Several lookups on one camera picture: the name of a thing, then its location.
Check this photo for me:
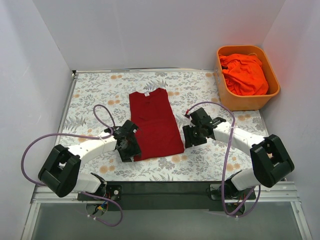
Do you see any dark red t-shirt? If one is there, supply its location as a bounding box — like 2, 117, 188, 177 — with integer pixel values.
129, 88, 185, 162

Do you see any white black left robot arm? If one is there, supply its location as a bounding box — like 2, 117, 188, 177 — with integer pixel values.
38, 127, 141, 200

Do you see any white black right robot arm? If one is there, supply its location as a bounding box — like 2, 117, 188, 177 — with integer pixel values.
182, 117, 295, 199

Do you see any orange plastic basket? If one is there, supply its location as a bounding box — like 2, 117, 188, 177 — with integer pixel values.
213, 45, 281, 111

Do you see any bright orange t-shirt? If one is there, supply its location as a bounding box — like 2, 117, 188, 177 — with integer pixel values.
219, 53, 269, 96

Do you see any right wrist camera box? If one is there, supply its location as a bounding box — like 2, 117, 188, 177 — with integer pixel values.
188, 107, 212, 126

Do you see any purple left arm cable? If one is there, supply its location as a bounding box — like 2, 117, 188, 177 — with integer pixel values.
21, 104, 124, 227

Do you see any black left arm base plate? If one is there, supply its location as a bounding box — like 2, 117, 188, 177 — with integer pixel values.
77, 185, 122, 201

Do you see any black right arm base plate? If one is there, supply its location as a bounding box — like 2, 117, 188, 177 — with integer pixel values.
205, 182, 251, 200

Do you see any aluminium front frame rail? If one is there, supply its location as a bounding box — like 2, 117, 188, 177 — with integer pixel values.
31, 181, 301, 203

